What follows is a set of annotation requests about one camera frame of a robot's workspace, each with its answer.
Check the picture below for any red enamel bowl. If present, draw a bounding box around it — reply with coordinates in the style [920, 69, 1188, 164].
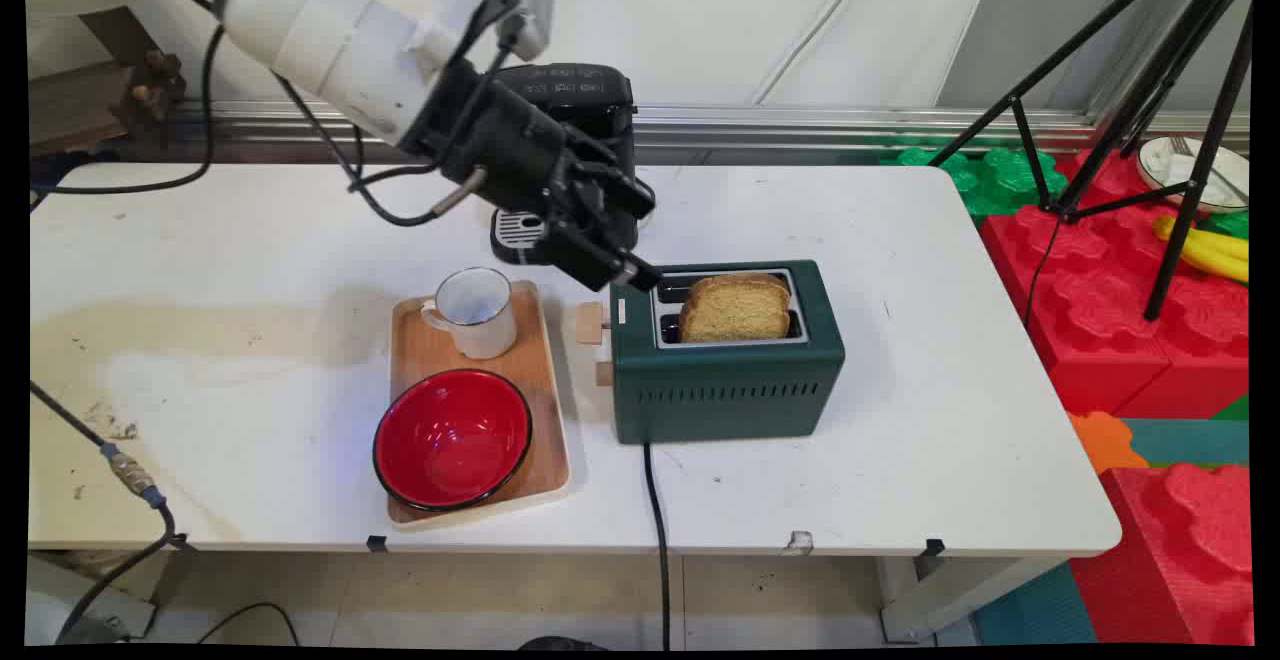
[373, 369, 533, 512]

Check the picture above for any black cable with metal connector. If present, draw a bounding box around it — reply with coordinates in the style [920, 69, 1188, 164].
[30, 380, 191, 646]

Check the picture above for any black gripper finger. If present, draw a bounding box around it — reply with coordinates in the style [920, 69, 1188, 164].
[574, 162, 657, 223]
[545, 212, 662, 293]

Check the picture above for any black coffee machine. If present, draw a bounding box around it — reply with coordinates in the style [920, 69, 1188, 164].
[490, 63, 641, 267]

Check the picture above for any black toaster power cable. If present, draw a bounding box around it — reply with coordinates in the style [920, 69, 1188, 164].
[642, 441, 671, 651]

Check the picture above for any red foam block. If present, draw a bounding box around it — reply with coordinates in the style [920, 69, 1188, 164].
[978, 148, 1250, 421]
[1068, 464, 1254, 647]

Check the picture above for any black camera tripod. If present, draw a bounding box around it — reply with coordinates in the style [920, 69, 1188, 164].
[928, 0, 1255, 323]

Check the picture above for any toasted bread slice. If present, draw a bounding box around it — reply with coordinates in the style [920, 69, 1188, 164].
[680, 273, 793, 344]

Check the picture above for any wooden serving tray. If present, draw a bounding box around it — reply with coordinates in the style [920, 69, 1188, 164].
[386, 280, 571, 528]

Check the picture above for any yellow toy banana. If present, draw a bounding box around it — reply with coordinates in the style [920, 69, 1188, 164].
[1152, 215, 1250, 285]

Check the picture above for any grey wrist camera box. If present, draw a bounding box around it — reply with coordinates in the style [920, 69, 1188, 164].
[482, 0, 555, 63]

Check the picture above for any white bowl with fork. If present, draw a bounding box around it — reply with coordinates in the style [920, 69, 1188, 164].
[1136, 135, 1250, 214]

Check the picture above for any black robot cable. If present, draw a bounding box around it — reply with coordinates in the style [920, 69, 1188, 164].
[30, 0, 491, 229]

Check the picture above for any green foam block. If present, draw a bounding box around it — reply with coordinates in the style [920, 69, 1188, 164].
[880, 146, 1069, 219]

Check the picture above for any brown wooden figure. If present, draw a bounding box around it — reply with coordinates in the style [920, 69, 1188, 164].
[110, 50, 188, 149]

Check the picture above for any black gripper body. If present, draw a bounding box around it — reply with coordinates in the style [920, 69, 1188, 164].
[404, 58, 613, 233]

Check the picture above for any orange foam piece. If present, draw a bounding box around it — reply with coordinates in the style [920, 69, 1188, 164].
[1066, 410, 1151, 476]

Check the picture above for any green toaster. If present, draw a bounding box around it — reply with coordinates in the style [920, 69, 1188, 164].
[576, 260, 846, 445]

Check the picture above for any white enamel mug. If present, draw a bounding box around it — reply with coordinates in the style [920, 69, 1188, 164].
[419, 267, 518, 360]

